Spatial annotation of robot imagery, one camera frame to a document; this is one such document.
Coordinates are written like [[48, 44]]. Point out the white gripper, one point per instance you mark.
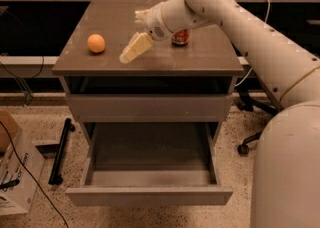
[[154, 23]]

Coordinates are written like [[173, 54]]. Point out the orange fruit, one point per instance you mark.
[[96, 43]]

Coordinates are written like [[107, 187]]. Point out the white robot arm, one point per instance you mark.
[[286, 180]]

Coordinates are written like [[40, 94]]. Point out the grey drawer cabinet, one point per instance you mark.
[[206, 66]]

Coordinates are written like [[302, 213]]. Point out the closed grey middle drawer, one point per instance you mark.
[[109, 108]]

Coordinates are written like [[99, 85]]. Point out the open grey bottom drawer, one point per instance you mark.
[[151, 164]]

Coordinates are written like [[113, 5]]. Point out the orange soda can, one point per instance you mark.
[[181, 38]]

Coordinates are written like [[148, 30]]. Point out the brown cardboard box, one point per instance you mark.
[[8, 130]]

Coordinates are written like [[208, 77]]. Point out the black metal bar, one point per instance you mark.
[[55, 176]]

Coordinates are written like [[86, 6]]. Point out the white cardboard box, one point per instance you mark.
[[19, 167]]

